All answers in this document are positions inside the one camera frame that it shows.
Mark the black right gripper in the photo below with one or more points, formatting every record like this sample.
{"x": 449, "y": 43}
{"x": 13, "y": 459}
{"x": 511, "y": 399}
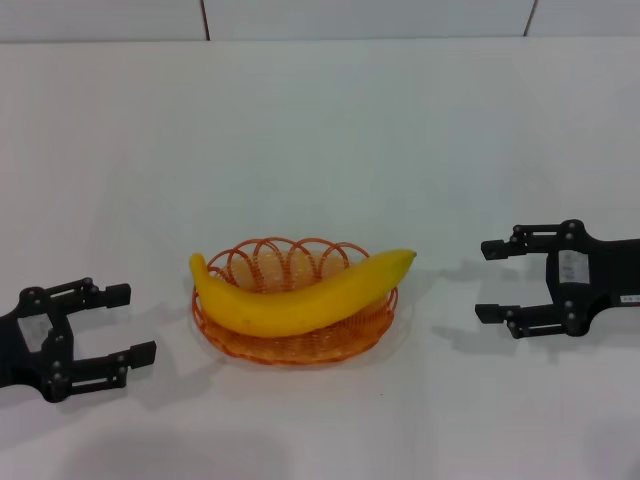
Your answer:
{"x": 610, "y": 270}

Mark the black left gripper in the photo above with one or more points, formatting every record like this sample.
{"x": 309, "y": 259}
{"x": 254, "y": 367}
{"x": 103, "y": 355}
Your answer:
{"x": 25, "y": 360}

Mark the yellow banana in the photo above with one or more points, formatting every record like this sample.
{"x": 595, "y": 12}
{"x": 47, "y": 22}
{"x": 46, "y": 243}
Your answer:
{"x": 280, "y": 315}

